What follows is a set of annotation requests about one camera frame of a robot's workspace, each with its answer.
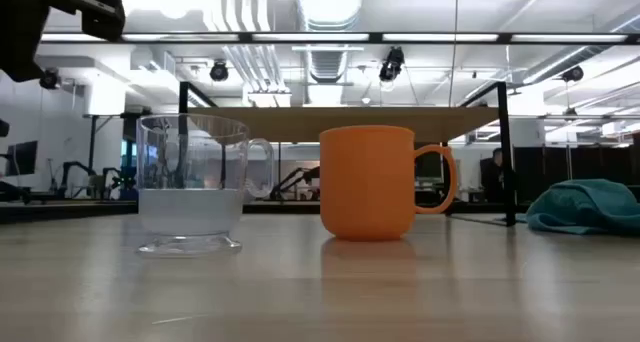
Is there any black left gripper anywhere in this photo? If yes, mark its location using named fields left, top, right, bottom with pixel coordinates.
left=0, top=0, right=127, bottom=83

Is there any clear plastic cup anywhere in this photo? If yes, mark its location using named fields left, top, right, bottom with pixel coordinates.
left=134, top=113, right=275, bottom=257

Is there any orange plastic mug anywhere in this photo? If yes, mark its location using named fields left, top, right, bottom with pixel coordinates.
left=318, top=125, right=459, bottom=242

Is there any black ceiling spotlight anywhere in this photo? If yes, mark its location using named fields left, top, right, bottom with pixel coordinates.
left=209, top=60, right=230, bottom=83
left=561, top=65, right=585, bottom=84
left=39, top=67, right=61, bottom=91

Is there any person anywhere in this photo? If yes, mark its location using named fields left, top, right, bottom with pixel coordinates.
left=479, top=147, right=507, bottom=203

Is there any teal cloth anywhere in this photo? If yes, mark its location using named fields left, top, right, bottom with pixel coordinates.
left=524, top=178, right=640, bottom=236

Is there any dark wall monitor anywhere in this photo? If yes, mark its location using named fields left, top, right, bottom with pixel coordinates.
left=4, top=140, right=39, bottom=178

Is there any black overhead camera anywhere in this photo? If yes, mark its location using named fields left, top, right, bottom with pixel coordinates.
left=378, top=45, right=406, bottom=83

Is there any black overhead frame beam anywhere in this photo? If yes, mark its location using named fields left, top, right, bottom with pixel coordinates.
left=39, top=30, right=640, bottom=46

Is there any silver ventilation duct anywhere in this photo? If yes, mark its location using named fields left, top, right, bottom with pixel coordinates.
left=297, top=0, right=366, bottom=83

